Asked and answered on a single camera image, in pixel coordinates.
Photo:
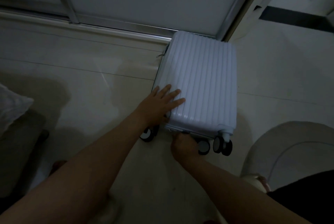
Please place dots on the person's right hand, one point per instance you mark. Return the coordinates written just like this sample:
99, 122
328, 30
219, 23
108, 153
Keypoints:
185, 148

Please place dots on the person's left hand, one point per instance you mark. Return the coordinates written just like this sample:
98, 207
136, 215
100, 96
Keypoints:
156, 107

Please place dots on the grey-blue suitcase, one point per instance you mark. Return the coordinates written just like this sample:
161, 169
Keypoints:
201, 80

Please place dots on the person's right forearm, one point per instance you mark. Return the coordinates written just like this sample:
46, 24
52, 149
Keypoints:
240, 195

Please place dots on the person's left forearm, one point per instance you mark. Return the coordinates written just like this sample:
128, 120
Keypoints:
73, 179

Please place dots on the person's right foot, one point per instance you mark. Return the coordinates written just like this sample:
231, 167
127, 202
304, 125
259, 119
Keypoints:
257, 183

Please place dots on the grey round stool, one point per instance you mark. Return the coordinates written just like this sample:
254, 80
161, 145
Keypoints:
292, 148

